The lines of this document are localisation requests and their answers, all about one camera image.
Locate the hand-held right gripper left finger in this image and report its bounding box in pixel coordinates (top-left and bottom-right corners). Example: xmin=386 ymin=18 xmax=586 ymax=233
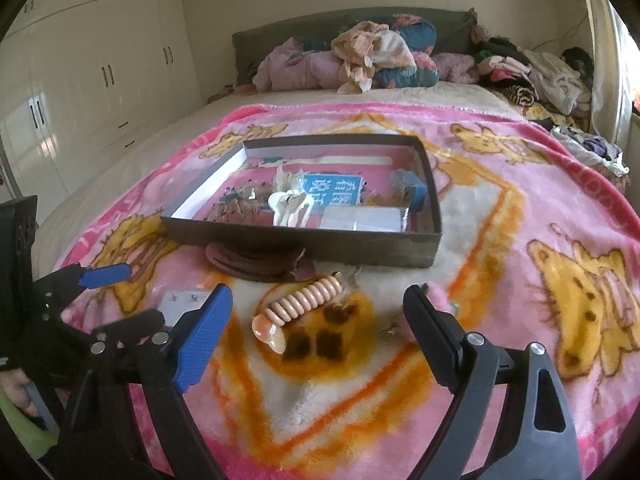
xmin=57 ymin=283 xmax=234 ymax=480

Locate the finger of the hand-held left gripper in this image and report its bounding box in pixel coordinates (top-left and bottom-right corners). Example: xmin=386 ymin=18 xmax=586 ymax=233
xmin=89 ymin=309 xmax=167 ymax=348
xmin=42 ymin=263 xmax=132 ymax=307

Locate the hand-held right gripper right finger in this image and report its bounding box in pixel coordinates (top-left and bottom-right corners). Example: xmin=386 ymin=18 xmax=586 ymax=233
xmin=402 ymin=284 xmax=585 ymax=480

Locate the white earring card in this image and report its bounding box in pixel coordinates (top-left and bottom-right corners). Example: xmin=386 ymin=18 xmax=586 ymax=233
xmin=159 ymin=289 xmax=214 ymax=329

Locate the pink spiral hair tie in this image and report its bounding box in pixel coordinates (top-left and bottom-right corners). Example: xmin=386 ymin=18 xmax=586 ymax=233
xmin=251 ymin=273 xmax=346 ymax=356

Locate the dark shallow cardboard box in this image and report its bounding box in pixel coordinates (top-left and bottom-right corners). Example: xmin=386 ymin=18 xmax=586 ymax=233
xmin=161 ymin=133 xmax=445 ymax=270

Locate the clear plastic box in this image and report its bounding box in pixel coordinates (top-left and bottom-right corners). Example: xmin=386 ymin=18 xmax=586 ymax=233
xmin=319 ymin=204 xmax=412 ymax=234

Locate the clear bag with dark jewelry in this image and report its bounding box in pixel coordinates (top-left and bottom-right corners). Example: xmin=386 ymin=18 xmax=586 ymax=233
xmin=215 ymin=182 xmax=271 ymax=221

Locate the white hair claw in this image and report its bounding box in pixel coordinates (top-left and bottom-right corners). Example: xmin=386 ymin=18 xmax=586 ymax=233
xmin=267 ymin=190 xmax=316 ymax=229

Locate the clear bag with amber jewelry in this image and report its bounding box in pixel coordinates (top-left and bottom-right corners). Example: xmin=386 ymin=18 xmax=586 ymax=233
xmin=272 ymin=163 xmax=307 ymax=194

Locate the person's left forearm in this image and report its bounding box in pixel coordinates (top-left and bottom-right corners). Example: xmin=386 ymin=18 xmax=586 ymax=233
xmin=0 ymin=395 xmax=59 ymax=462

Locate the person's left hand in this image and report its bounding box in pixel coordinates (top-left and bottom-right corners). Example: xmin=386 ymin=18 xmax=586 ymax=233
xmin=0 ymin=367 xmax=39 ymax=418

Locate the pink printed blanket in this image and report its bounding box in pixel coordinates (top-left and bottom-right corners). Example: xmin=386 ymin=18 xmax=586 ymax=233
xmin=52 ymin=102 xmax=640 ymax=480

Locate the blue printed card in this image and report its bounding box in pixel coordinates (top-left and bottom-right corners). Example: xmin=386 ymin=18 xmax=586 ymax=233
xmin=300 ymin=172 xmax=370 ymax=209

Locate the white wardrobe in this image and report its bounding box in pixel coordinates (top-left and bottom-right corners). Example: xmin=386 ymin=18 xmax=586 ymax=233
xmin=0 ymin=0 xmax=206 ymax=211

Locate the laundry basket with clothes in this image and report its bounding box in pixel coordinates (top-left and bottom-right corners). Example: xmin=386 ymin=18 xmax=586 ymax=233
xmin=550 ymin=124 xmax=631 ymax=177

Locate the pink floral pillow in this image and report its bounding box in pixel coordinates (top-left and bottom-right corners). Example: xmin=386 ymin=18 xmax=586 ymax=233
xmin=432 ymin=51 xmax=476 ymax=84

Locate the pink plush garment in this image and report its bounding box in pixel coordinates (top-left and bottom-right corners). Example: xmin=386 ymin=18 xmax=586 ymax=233
xmin=252 ymin=37 xmax=346 ymax=94

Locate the pile of clothes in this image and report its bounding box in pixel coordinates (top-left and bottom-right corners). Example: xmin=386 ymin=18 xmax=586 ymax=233
xmin=470 ymin=24 xmax=596 ymax=121

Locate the orange floral cloth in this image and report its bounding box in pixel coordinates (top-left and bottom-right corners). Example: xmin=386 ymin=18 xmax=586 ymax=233
xmin=330 ymin=19 xmax=419 ymax=95

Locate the dark blue floral quilt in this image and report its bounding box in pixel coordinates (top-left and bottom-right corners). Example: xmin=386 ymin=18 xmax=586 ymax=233
xmin=372 ymin=13 xmax=441 ymax=90

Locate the beige curtain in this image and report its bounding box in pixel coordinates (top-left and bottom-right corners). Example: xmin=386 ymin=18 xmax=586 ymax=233
xmin=575 ymin=0 xmax=634 ymax=136

